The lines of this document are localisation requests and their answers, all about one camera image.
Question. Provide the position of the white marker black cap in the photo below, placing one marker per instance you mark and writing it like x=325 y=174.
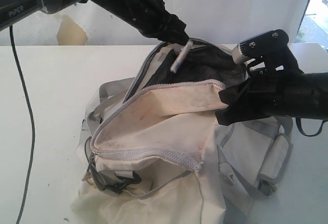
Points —
x=181 y=57

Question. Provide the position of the white backpack with grey straps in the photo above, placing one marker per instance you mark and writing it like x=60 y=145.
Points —
x=162 y=126

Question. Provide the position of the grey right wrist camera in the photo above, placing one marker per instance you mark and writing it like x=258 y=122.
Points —
x=270 y=48

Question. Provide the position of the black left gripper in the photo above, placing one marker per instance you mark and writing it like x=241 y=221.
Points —
x=150 y=18

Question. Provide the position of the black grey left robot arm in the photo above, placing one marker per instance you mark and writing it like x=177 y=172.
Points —
x=13 y=11

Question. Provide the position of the black plastic strap buckle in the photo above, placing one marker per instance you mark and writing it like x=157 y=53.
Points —
x=120 y=186

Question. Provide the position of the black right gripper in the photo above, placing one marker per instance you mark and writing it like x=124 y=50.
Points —
x=287 y=94

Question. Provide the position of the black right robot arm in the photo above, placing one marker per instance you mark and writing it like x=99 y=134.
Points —
x=282 y=94

